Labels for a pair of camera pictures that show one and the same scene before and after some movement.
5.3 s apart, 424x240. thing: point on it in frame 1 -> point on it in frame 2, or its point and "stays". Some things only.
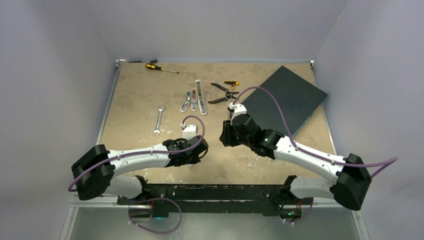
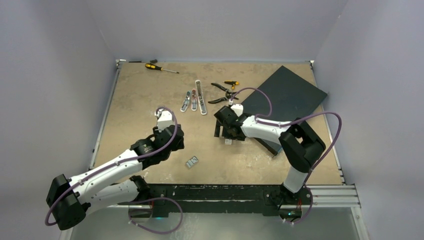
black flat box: x=298 y=98 stays
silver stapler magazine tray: x=186 y=102 stays
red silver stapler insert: x=194 y=102 stays
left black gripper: x=194 y=160 -> x=179 y=146
